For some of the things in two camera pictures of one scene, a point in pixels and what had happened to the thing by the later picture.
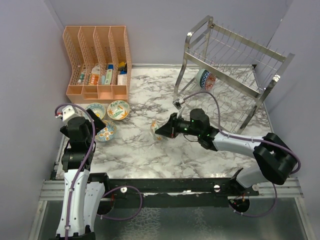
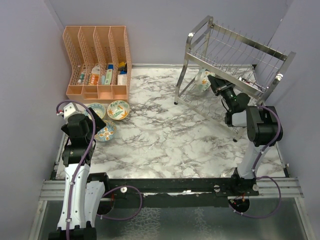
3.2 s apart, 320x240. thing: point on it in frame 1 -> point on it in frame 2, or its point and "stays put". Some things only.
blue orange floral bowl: (108, 133) stays put
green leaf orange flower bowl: (118, 109) stays put
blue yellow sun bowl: (98, 108) stays put
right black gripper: (170, 130) -> (217, 83)
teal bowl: (198, 77) stays put
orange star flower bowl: (154, 124) -> (204, 81)
